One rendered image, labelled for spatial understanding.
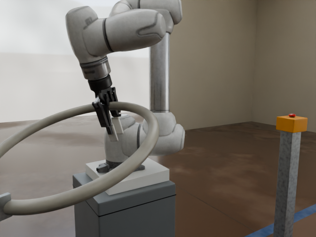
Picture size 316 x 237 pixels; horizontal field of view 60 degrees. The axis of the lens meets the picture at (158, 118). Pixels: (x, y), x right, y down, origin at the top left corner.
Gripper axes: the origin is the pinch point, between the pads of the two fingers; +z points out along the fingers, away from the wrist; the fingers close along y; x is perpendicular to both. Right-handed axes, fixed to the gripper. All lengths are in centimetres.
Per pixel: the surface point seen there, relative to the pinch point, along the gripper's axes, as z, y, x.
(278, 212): 97, -58, 58
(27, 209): -10.1, 46.7, 5.5
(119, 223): 46.2, 2.3, -10.4
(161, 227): 62, -10, 2
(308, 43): 153, -629, 167
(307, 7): 78, -662, 168
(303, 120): 42, -77, 73
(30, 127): -10.5, 15.1, -20.3
